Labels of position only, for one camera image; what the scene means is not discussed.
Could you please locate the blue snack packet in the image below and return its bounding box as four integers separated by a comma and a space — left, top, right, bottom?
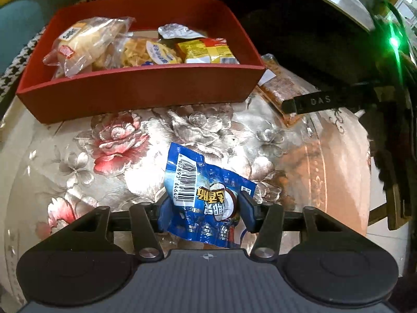
164, 143, 256, 248

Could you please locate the brown jerky snack packet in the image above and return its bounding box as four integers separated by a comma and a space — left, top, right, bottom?
257, 54, 315, 130

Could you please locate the wooden chair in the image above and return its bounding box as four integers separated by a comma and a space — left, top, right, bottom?
368, 170, 411, 230

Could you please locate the red cardboard box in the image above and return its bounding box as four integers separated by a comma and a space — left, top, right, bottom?
16, 0, 265, 124

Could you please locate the yellow red snack packet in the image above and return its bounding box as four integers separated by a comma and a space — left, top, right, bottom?
175, 38, 239, 64

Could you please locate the waffle snack clear packet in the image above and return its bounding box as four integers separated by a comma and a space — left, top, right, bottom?
92, 35, 183, 71

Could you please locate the silver foil snack packet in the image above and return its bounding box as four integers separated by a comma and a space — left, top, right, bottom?
158, 23, 207, 40

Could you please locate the clear-wrapped bread bun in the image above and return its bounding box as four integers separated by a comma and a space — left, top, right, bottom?
42, 16, 135, 78

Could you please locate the teal houndstooth cushion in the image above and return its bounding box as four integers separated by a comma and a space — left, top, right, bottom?
1, 0, 57, 99

